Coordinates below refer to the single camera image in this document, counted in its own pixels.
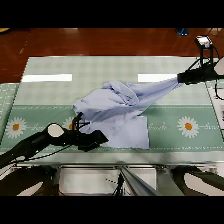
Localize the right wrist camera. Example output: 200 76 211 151
194 35 216 70

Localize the silver frame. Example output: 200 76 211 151
13 161 224 197

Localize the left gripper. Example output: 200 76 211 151
76 129 110 153

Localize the light blue shirt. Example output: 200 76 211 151
72 76 184 149

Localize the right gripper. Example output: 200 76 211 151
177 65 218 86

